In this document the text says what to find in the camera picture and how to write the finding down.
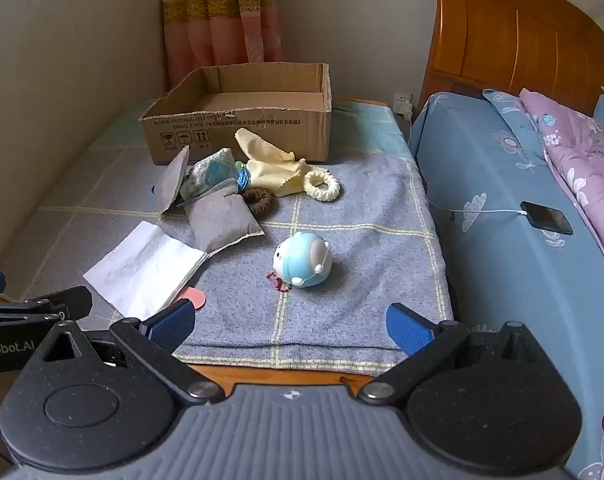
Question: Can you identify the cream scrunchie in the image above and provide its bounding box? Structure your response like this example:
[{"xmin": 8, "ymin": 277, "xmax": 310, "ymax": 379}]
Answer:
[{"xmin": 303, "ymin": 170, "xmax": 341, "ymax": 203}]

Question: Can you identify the pink patterned curtain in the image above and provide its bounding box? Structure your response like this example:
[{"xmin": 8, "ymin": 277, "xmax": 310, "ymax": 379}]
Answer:
[{"xmin": 162, "ymin": 0, "xmax": 287, "ymax": 88}]

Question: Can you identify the blue and white round toy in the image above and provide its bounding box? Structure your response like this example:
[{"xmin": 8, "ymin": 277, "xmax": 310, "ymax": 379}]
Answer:
[{"xmin": 273, "ymin": 232, "xmax": 333, "ymax": 288}]

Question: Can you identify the pink nail file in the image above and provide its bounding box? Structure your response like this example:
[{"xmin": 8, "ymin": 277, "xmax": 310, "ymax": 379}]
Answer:
[{"xmin": 174, "ymin": 286, "xmax": 207, "ymax": 307}]

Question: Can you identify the cardboard box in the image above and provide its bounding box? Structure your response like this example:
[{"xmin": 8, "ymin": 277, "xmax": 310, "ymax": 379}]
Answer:
[{"xmin": 139, "ymin": 62, "xmax": 333, "ymax": 166}]

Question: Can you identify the pale yellow cloth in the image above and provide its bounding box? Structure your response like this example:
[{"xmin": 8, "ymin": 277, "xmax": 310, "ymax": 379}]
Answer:
[{"xmin": 234, "ymin": 128, "xmax": 315, "ymax": 197}]

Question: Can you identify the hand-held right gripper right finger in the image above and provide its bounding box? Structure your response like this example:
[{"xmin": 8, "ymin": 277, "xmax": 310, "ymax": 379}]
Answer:
[{"xmin": 357, "ymin": 304, "xmax": 550, "ymax": 406}]

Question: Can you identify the white cloth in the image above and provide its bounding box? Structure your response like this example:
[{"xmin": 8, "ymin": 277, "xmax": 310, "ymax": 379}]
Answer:
[{"xmin": 83, "ymin": 221, "xmax": 209, "ymax": 322}]

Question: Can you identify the black smartphone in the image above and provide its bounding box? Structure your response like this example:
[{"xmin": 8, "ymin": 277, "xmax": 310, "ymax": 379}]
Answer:
[{"xmin": 520, "ymin": 201, "xmax": 574, "ymax": 236}]

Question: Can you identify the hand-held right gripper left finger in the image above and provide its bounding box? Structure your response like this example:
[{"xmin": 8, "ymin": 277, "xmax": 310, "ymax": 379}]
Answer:
[{"xmin": 29, "ymin": 300, "xmax": 225, "ymax": 406}]

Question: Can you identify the white charging cable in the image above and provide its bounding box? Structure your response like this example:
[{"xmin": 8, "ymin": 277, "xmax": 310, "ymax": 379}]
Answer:
[{"xmin": 427, "ymin": 200, "xmax": 530, "ymax": 220}]

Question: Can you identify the bed with blue floral sheet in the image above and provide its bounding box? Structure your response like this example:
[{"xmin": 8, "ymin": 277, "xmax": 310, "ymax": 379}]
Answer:
[{"xmin": 409, "ymin": 91, "xmax": 604, "ymax": 480}]

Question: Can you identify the wooden headboard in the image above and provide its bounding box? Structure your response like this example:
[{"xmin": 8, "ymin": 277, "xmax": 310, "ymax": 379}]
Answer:
[{"xmin": 418, "ymin": 0, "xmax": 604, "ymax": 118}]

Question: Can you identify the white wall socket with charger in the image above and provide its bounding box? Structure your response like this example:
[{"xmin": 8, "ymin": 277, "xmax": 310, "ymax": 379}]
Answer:
[{"xmin": 392, "ymin": 91, "xmax": 415, "ymax": 121}]

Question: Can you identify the brown scrunchie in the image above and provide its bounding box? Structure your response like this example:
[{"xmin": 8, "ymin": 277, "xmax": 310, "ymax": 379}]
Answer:
[{"xmin": 242, "ymin": 187, "xmax": 276, "ymax": 217}]

